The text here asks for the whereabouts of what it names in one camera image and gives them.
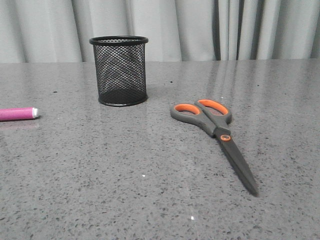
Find grey orange scissors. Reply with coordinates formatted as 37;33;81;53
170;99;259;196

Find pink marker pen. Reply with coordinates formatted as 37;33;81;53
0;107;39;121

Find black mesh pen holder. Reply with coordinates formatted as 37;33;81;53
89;35;149;107

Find grey curtain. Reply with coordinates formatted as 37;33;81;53
0;0;320;63

